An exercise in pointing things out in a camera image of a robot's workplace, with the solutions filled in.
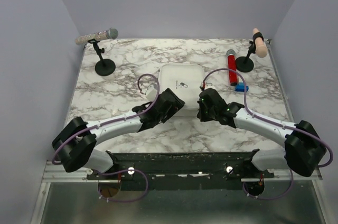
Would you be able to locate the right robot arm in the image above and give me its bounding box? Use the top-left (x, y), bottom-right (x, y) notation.
top-left (197, 88), bottom-right (326, 178)

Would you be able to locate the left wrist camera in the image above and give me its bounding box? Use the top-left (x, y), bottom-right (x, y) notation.
top-left (142, 86), bottom-right (158, 101)

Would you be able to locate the left black mic stand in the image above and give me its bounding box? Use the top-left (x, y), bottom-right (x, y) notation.
top-left (88, 39), bottom-right (116, 77)

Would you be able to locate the blue toy brick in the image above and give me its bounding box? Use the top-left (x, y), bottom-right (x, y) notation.
top-left (234, 82), bottom-right (249, 92)

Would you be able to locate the grey medicine kit case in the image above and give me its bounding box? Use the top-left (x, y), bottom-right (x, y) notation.
top-left (158, 63), bottom-right (205, 117)

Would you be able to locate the glitter microphone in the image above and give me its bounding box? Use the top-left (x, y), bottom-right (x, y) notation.
top-left (75, 28), bottom-right (119, 45)

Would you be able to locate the black mic stand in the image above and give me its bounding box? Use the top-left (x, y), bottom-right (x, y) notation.
top-left (236, 41), bottom-right (256, 73)
top-left (88, 39), bottom-right (116, 77)

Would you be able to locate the beige wooden microphone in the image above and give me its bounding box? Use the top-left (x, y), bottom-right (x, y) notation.
top-left (253, 36), bottom-right (268, 58)

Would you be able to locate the red toy microphone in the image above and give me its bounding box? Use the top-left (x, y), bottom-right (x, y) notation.
top-left (226, 49), bottom-right (238, 86)

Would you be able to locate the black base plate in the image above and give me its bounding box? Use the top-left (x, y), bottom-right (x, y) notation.
top-left (87, 151), bottom-right (275, 191)

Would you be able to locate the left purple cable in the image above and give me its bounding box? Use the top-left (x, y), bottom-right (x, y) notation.
top-left (50, 73), bottom-right (161, 203)

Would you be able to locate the right black mic stand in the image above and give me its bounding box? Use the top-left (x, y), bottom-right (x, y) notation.
top-left (236, 41), bottom-right (256, 73)

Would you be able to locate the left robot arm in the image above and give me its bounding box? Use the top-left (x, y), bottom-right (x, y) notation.
top-left (52, 88), bottom-right (185, 179)

